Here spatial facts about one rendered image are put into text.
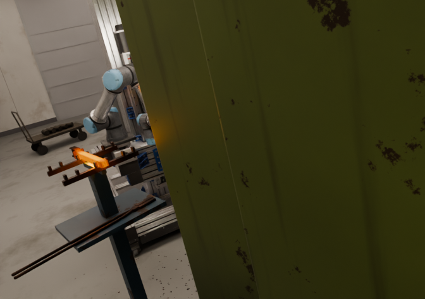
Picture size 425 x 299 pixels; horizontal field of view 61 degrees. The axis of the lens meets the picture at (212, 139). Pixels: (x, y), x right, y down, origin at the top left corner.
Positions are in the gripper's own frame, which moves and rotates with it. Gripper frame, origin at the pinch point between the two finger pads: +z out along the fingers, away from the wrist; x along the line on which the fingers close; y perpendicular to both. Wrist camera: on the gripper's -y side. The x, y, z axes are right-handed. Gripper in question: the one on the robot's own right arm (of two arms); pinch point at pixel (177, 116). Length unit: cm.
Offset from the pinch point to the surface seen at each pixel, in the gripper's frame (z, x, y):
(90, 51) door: -773, -379, -56
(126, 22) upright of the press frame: 48, 49, -48
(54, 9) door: -793, -330, -174
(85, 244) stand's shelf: 23, 76, 26
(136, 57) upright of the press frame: 49, 49, -37
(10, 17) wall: -837, -235, -176
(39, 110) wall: -842, -224, 60
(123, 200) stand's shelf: 5, 47, 25
